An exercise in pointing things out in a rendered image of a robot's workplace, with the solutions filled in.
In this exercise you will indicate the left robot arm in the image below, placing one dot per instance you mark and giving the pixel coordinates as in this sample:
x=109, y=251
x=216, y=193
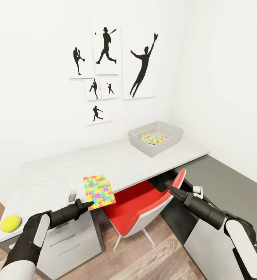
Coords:
x=22, y=259

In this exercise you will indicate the swivel chair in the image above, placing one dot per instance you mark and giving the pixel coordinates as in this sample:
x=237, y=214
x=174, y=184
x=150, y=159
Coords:
x=137, y=206

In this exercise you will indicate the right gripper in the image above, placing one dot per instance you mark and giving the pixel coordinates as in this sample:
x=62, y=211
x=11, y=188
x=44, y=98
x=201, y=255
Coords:
x=190, y=202

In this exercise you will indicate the tennis ball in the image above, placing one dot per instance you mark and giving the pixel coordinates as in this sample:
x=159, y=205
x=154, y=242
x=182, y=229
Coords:
x=10, y=223

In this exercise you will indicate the jigsaw puzzle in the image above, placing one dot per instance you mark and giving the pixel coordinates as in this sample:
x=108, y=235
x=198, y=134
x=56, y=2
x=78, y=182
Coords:
x=98, y=191
x=152, y=139

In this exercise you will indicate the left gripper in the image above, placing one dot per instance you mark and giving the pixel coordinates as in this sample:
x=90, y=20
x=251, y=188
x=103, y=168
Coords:
x=75, y=210

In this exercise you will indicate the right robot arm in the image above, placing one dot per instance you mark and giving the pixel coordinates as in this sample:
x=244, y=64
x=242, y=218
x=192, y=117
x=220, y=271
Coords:
x=239, y=230

